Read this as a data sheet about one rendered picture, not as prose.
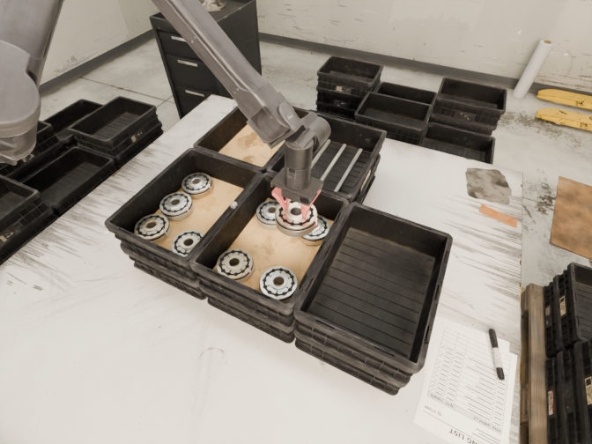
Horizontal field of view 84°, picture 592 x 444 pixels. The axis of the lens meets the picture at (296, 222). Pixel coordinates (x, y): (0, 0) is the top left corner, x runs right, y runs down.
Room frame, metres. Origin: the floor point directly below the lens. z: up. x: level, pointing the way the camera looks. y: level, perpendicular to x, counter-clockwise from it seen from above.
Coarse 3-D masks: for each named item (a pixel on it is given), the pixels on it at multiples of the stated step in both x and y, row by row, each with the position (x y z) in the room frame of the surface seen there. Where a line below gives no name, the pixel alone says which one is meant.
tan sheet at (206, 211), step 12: (216, 180) 0.89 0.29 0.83; (216, 192) 0.82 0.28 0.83; (228, 192) 0.82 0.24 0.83; (204, 204) 0.76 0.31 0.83; (216, 204) 0.76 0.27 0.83; (228, 204) 0.76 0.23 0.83; (192, 216) 0.71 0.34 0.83; (204, 216) 0.71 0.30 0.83; (216, 216) 0.71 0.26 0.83; (180, 228) 0.66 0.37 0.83; (192, 228) 0.66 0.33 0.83; (204, 228) 0.66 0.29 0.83; (168, 240) 0.61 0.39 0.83
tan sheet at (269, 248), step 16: (256, 224) 0.68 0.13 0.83; (240, 240) 0.61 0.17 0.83; (256, 240) 0.61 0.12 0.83; (272, 240) 0.61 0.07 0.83; (288, 240) 0.61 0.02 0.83; (256, 256) 0.55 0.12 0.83; (272, 256) 0.55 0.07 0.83; (288, 256) 0.55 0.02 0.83; (304, 256) 0.55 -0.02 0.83; (256, 272) 0.50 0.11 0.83; (304, 272) 0.50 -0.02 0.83; (256, 288) 0.45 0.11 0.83
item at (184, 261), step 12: (180, 156) 0.90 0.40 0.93; (216, 156) 0.90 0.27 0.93; (168, 168) 0.83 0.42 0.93; (252, 168) 0.83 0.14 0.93; (156, 180) 0.78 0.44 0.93; (252, 180) 0.78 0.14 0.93; (240, 192) 0.72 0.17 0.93; (108, 228) 0.58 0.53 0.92; (120, 228) 0.58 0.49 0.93; (132, 240) 0.55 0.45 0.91; (144, 240) 0.54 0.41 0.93; (204, 240) 0.54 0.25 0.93; (156, 252) 0.51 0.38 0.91; (192, 252) 0.50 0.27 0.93
